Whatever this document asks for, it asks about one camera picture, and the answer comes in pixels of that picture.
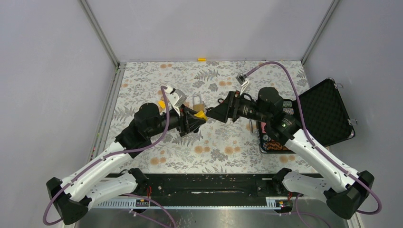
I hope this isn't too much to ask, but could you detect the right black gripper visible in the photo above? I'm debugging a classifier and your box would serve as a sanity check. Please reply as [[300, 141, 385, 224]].
[[206, 91, 270, 123]]

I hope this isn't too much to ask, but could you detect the black poker chip case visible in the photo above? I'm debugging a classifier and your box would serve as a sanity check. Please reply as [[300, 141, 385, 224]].
[[256, 78, 355, 154]]

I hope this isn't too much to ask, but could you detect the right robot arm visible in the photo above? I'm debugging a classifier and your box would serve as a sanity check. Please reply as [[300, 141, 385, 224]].
[[206, 87, 374, 219]]

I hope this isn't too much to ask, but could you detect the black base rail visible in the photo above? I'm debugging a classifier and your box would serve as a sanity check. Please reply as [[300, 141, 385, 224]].
[[104, 170, 322, 209]]

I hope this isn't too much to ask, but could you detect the yellow padlock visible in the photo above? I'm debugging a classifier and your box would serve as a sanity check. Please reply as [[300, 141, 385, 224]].
[[194, 111, 208, 121]]

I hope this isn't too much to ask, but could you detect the yellow block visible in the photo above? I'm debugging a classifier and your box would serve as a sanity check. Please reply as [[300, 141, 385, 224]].
[[158, 100, 166, 109]]

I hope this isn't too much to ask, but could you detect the floral table mat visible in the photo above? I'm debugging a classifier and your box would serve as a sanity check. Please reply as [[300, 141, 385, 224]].
[[106, 61, 315, 173]]

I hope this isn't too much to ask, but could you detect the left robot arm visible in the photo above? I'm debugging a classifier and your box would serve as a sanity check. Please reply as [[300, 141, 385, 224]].
[[46, 103, 207, 225]]

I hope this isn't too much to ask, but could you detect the brass long-shackle padlock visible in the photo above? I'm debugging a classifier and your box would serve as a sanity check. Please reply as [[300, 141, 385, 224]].
[[192, 95, 206, 112]]

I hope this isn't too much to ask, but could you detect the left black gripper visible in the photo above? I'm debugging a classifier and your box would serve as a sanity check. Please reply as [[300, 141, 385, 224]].
[[147, 104, 206, 137]]

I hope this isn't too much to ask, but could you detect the purple cable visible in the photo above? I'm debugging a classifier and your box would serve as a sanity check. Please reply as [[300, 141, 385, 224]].
[[245, 61, 383, 216], [42, 85, 172, 226]]

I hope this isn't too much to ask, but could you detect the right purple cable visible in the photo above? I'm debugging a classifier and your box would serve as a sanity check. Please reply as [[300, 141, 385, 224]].
[[245, 61, 383, 216]]

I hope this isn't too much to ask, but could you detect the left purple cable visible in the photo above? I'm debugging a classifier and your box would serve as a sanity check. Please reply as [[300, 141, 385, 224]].
[[42, 85, 172, 226]]

